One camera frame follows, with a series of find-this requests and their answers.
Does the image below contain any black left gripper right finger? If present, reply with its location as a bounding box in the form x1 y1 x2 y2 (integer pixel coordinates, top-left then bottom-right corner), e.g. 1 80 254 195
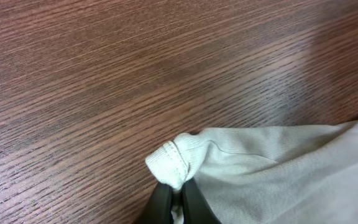
181 179 221 224

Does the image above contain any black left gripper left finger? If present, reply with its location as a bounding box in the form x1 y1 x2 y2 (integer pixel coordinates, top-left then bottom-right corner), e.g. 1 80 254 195
135 183 173 224

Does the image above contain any white and tan t-shirt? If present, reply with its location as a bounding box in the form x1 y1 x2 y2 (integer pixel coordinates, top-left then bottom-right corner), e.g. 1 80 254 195
145 120 358 224

